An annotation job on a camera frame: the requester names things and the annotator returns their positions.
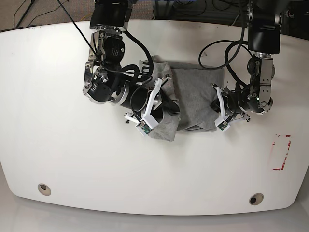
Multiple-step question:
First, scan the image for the right table cable grommet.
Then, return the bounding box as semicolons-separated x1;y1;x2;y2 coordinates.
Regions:
249;193;264;206

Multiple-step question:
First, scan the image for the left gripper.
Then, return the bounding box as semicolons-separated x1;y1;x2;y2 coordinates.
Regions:
211;83;251;123

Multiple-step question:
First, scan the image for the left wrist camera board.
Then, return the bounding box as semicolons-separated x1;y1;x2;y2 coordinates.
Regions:
215;118;230;132

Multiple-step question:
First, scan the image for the left table cable grommet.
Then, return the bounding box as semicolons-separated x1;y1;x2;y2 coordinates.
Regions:
38;183;51;196

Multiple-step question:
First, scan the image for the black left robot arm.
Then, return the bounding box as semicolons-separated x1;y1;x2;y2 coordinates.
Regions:
211;0;281;130

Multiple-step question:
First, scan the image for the red tape marking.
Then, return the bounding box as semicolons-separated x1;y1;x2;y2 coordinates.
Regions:
269;134;291;171

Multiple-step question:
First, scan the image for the table cable grommet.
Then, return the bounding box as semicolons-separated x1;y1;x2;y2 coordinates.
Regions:
38;183;51;196
249;193;264;206

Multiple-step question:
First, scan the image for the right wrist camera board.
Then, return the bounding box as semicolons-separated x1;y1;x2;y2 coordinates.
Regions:
135;121;152;136

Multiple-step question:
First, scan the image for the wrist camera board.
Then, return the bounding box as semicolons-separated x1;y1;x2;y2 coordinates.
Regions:
215;118;230;132
135;121;152;136

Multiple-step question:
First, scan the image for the grey t-shirt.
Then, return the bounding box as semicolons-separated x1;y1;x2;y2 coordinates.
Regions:
149;56;225;142

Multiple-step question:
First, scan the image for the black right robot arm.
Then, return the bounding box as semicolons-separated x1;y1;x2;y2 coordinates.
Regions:
83;0;180;129

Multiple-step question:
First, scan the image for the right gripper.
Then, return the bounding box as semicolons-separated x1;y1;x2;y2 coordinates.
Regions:
123;75;180;126

